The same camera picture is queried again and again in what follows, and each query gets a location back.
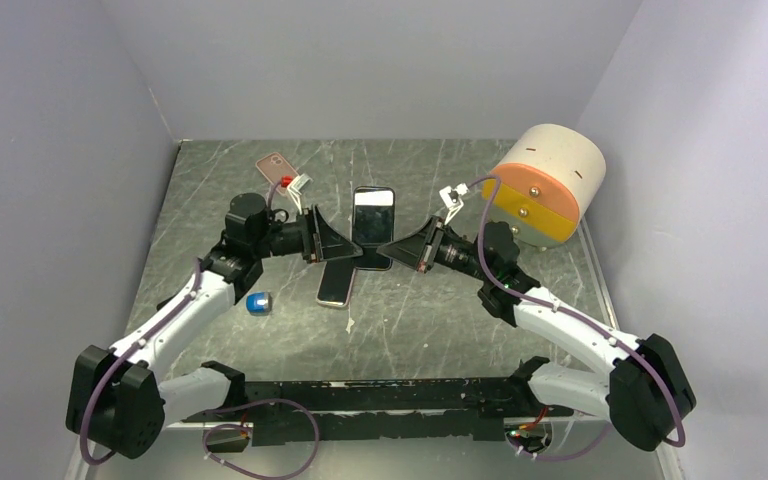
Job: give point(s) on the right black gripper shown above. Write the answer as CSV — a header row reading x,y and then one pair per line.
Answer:
x,y
415,250

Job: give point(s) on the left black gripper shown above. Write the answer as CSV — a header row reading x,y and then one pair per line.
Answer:
x,y
320,241

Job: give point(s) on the black smartphone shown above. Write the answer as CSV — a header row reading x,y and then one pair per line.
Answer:
x,y
336,281
374,218

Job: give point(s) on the beige phone case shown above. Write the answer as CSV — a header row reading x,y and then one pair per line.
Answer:
x,y
323,295

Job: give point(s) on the black phone case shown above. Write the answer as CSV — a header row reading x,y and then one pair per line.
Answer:
x,y
352,218

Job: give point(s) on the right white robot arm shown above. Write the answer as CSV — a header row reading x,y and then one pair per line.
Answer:
x,y
638,385

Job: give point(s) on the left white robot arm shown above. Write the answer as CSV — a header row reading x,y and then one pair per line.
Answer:
x,y
120,398

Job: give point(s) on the pink phone case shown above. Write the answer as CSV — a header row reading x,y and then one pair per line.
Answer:
x,y
276,169

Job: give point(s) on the blue grey small cylinder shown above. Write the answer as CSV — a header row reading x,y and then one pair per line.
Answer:
x,y
259,303

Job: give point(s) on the round drawer cabinet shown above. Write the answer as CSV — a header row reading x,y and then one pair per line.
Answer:
x,y
549,178

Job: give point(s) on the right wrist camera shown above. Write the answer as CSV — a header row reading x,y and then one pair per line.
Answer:
x,y
453,199

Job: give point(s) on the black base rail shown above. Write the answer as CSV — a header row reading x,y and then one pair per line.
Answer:
x,y
479,408

